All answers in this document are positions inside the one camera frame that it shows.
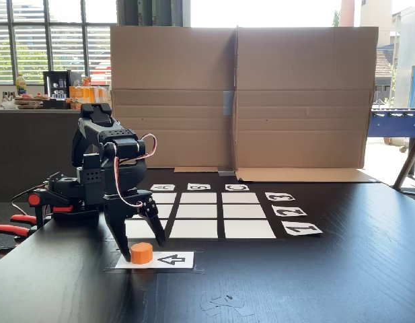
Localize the blue foosball table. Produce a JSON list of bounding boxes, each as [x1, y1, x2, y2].
[[369, 107, 415, 154]]

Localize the red white servo cable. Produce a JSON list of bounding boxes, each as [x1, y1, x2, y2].
[[114, 133, 158, 208]]

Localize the dark counter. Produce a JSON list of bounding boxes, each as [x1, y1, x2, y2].
[[0, 107, 111, 203]]

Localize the black power cable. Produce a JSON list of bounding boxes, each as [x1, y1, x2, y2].
[[10, 183, 47, 216]]

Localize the clear tape scraps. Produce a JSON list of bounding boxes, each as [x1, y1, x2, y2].
[[199, 295, 256, 318]]

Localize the paper sheet number 3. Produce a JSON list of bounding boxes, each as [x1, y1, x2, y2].
[[264, 192, 296, 203]]

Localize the paper sheet number 2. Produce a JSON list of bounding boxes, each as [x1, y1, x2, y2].
[[271, 205, 308, 217]]

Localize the round orange token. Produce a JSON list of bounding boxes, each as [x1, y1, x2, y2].
[[130, 242, 153, 265]]

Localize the paper sheet number 1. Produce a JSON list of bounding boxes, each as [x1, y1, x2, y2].
[[280, 221, 324, 237]]

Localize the brown cardboard panel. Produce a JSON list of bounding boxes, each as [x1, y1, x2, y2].
[[109, 26, 237, 174], [233, 26, 380, 183]]

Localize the grey metal table leg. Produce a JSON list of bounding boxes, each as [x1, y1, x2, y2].
[[391, 127, 415, 197]]

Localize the red black bar clamp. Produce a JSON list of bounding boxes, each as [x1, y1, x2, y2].
[[0, 223, 32, 254], [10, 190, 75, 230]]

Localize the orange juice carton pack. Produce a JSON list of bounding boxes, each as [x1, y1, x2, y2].
[[69, 85, 109, 110]]

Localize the yellow drink bottle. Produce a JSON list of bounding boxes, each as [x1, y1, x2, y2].
[[15, 73, 28, 97]]

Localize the white nine-square grid sheet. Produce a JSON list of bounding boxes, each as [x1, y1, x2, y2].
[[124, 191, 277, 240]]

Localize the wooden tray with food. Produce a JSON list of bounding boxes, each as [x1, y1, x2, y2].
[[13, 92, 53, 110]]

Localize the white arrow paper sheet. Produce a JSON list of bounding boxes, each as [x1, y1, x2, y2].
[[114, 251, 195, 270]]

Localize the black mini fridge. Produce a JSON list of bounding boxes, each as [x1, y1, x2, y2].
[[42, 70, 82, 100]]

